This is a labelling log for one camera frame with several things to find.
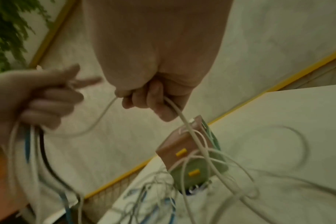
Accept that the person's right hand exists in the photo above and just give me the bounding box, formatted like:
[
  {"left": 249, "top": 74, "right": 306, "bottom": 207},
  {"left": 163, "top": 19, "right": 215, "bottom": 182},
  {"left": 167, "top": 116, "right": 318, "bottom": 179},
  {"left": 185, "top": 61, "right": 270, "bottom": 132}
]
[{"left": 82, "top": 0, "right": 234, "bottom": 123}]

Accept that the person's left hand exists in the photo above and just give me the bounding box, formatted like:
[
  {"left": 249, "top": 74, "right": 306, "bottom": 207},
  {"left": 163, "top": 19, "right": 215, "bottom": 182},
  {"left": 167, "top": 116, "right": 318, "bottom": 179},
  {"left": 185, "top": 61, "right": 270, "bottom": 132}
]
[{"left": 0, "top": 63, "right": 103, "bottom": 148}]

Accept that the blue cable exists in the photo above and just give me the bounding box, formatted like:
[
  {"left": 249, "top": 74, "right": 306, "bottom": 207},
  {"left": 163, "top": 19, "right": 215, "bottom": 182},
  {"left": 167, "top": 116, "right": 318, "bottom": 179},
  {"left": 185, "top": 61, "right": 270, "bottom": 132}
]
[{"left": 24, "top": 127, "right": 180, "bottom": 224}]

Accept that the black cable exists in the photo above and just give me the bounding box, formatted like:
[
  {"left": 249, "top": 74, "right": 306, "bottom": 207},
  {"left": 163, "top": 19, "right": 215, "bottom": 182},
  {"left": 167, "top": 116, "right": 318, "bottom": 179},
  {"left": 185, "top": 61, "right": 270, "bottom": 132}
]
[{"left": 37, "top": 128, "right": 84, "bottom": 204}]

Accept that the bundle of white cables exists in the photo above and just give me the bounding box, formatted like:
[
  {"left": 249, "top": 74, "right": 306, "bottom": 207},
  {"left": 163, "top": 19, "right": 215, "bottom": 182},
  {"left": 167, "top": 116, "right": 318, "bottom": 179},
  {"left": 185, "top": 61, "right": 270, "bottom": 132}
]
[
  {"left": 6, "top": 96, "right": 120, "bottom": 224},
  {"left": 212, "top": 124, "right": 336, "bottom": 197},
  {"left": 167, "top": 128, "right": 257, "bottom": 224},
  {"left": 164, "top": 96, "right": 261, "bottom": 224}
]

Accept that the pink drawer box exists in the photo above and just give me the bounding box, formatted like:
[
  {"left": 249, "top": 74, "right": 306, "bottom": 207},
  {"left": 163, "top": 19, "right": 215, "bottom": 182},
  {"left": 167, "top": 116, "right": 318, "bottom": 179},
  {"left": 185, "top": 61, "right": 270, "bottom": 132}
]
[{"left": 155, "top": 115, "right": 230, "bottom": 195}]

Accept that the green plant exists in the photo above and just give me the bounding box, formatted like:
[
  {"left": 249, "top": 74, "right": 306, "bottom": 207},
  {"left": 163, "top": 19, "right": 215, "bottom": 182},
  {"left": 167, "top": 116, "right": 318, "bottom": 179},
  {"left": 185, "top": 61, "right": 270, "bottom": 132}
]
[{"left": 0, "top": 0, "right": 56, "bottom": 75}]

